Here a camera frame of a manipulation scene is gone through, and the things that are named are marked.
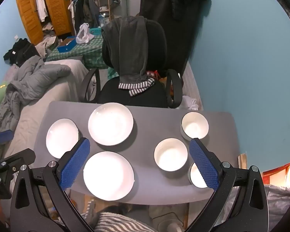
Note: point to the white hanging shirt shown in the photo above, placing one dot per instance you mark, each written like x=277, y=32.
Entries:
x=41, y=4

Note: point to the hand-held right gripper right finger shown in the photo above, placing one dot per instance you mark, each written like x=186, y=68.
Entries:
x=204, y=166

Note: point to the white plate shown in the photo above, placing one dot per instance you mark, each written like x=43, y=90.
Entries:
x=108, y=176
x=62, y=137
x=110, y=123

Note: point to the white plastic appliance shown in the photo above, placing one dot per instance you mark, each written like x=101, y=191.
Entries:
x=171, y=222

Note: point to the black covered clothes rack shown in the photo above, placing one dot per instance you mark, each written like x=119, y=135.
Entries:
x=164, y=17

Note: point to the grey clothing heap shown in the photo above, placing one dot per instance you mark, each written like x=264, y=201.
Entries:
x=48, y=42

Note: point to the white plastic bag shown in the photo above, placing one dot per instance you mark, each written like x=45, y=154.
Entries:
x=83, y=35

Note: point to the white bowl with black rim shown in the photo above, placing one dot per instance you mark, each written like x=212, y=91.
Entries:
x=170, y=154
x=195, y=177
x=195, y=125

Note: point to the grey striped rug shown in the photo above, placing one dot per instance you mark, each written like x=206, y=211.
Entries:
x=116, y=222

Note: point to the blue box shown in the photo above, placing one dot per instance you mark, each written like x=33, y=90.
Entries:
x=67, y=46

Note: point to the red wooden frame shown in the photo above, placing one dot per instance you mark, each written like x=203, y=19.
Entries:
x=275, y=174

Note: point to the green checkered tablecloth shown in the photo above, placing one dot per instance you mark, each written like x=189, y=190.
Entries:
x=91, y=53

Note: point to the wooden board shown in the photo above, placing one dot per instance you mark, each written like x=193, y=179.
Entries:
x=242, y=160

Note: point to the dark grey striped-cuff garment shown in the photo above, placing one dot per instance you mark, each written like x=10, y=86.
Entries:
x=132, y=53

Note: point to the black office chair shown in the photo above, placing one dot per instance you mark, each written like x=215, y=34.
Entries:
x=157, y=53

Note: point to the white cloth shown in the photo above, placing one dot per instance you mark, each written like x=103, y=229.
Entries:
x=190, y=102

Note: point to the grey tarp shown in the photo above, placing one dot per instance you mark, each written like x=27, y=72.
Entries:
x=280, y=198

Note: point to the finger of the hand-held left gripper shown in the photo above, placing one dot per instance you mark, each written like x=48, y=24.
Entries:
x=19, y=158
x=1, y=137

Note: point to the dark hanging clothes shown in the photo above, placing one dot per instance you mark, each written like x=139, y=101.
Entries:
x=86, y=12

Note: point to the grey bed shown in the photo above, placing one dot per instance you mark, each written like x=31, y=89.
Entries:
x=38, y=116

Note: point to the grey blanket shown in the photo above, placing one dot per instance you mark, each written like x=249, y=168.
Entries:
x=33, y=82

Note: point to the wooden louvered wardrobe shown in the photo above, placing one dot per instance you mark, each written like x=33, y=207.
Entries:
x=55, y=7

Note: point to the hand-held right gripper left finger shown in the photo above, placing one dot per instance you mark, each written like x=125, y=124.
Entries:
x=74, y=164

